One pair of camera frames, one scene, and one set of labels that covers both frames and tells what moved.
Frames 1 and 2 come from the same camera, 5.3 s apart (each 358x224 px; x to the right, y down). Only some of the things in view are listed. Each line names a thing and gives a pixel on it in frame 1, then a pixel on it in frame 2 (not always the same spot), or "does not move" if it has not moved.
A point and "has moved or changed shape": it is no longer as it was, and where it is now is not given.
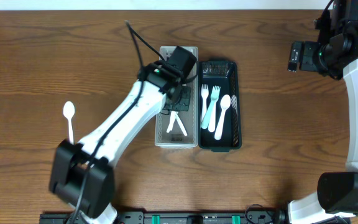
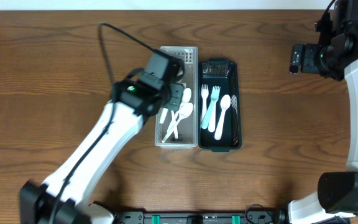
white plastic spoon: [69, 111] to [163, 116]
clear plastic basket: [179, 129] does not move
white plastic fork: [212, 123] does not move
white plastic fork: [214, 93] does not move
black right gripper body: [295, 56] does not move
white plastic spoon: [181, 124] has moved or changed shape
